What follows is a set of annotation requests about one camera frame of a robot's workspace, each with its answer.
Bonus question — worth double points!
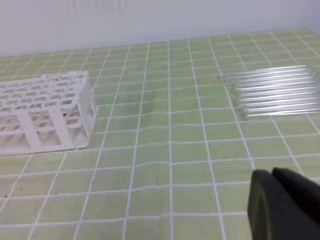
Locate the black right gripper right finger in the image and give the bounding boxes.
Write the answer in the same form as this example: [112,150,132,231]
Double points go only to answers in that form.
[272,167,320,223]

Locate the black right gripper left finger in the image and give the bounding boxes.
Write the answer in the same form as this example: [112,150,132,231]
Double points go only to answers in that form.
[247,169,320,240]

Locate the white plastic test tube rack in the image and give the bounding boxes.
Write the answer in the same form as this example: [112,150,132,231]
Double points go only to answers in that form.
[0,71,99,156]

